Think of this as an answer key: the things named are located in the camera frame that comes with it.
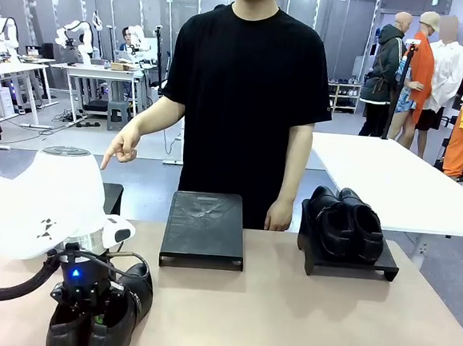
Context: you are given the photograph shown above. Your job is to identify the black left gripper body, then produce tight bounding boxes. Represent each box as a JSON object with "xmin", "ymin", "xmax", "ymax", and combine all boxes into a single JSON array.
[{"xmin": 56, "ymin": 241, "xmax": 114, "ymax": 299}]

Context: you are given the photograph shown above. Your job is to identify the black perforated leather shoe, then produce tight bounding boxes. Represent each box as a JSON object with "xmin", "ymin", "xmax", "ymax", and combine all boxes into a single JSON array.
[
  {"xmin": 88, "ymin": 257, "xmax": 156, "ymax": 346},
  {"xmin": 45, "ymin": 301, "xmax": 100, "ymax": 346}
]

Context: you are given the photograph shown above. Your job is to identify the person's left forearm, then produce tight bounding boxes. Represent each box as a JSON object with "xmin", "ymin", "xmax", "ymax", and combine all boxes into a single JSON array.
[{"xmin": 275, "ymin": 119, "xmax": 316, "ymax": 206}]

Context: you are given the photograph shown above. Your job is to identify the person's right forearm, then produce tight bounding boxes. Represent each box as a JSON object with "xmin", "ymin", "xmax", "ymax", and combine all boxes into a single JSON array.
[{"xmin": 131, "ymin": 93, "xmax": 189, "ymax": 143}]

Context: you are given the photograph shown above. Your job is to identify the seated person with glasses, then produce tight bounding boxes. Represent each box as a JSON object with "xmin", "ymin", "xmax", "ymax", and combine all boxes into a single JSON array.
[{"xmin": 117, "ymin": 26, "xmax": 140, "ymax": 62}]

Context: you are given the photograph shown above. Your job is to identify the person in black t-shirt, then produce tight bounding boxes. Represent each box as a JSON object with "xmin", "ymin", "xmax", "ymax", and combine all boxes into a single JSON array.
[{"xmin": 151, "ymin": 0, "xmax": 342, "ymax": 236}]

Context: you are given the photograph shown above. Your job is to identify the person's right hand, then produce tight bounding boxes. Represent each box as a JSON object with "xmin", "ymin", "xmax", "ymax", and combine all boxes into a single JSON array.
[{"xmin": 99, "ymin": 121, "xmax": 142, "ymax": 173}]

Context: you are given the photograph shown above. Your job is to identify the person's left hand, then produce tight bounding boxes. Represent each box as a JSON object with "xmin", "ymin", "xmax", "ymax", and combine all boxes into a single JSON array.
[{"xmin": 264, "ymin": 196, "xmax": 295, "ymax": 234}]

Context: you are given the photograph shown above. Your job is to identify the grey plastic stool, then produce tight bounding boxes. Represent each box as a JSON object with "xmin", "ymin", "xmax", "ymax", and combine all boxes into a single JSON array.
[{"xmin": 106, "ymin": 98, "xmax": 133, "ymax": 133}]

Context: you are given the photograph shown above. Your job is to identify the white desk with robot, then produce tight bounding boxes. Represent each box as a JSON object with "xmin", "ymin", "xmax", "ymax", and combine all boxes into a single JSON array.
[
  {"xmin": 46, "ymin": 59, "xmax": 151, "ymax": 130},
  {"xmin": 0, "ymin": 59, "xmax": 61, "ymax": 129}
]

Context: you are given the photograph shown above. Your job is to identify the black smooth leather shoe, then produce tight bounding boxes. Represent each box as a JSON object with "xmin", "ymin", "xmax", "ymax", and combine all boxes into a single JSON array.
[
  {"xmin": 303, "ymin": 184, "xmax": 359, "ymax": 259},
  {"xmin": 333, "ymin": 186, "xmax": 389, "ymax": 264}
]

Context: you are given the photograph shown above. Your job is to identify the white shoe shelf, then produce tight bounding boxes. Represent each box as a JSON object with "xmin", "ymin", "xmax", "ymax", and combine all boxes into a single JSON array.
[{"xmin": 325, "ymin": 82, "xmax": 363, "ymax": 115}]

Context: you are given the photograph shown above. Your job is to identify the large white table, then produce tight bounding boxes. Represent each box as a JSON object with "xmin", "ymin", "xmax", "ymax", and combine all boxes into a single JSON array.
[{"xmin": 300, "ymin": 131, "xmax": 463, "ymax": 273}]

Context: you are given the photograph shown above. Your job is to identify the bald mannequin in dark jacket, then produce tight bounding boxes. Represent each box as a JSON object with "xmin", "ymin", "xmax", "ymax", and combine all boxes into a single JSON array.
[{"xmin": 357, "ymin": 8, "xmax": 414, "ymax": 140}]

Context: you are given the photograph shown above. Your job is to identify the orange hanging trousers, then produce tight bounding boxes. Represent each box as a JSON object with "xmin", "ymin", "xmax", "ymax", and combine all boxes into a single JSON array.
[{"xmin": 441, "ymin": 124, "xmax": 463, "ymax": 179}]

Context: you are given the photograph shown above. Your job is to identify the mannequin with orange cloth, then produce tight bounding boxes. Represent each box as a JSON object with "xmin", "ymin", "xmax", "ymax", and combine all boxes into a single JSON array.
[{"xmin": 385, "ymin": 8, "xmax": 442, "ymax": 152}]

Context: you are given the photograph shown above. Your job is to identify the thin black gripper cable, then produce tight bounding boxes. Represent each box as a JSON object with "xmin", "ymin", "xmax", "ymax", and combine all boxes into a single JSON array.
[{"xmin": 102, "ymin": 248, "xmax": 150, "ymax": 282}]

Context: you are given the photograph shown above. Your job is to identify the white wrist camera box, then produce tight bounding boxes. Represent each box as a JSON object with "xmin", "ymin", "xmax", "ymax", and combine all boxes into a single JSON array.
[{"xmin": 102, "ymin": 216, "xmax": 138, "ymax": 251}]

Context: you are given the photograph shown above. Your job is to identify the black corrugated cable hose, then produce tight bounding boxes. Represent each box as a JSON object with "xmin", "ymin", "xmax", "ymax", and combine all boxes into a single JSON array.
[{"xmin": 0, "ymin": 249, "xmax": 66, "ymax": 307}]

